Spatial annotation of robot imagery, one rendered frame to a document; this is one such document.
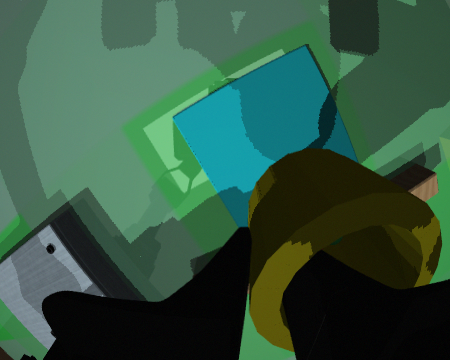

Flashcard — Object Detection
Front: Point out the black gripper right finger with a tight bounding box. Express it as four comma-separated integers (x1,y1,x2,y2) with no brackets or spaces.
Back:
281,249,450,360

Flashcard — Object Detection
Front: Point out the brown wood-grain flat bar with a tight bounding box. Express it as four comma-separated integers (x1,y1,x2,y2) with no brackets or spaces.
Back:
390,164,438,203

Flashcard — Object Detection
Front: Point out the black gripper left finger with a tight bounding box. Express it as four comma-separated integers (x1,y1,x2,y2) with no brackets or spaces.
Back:
42,227,252,360

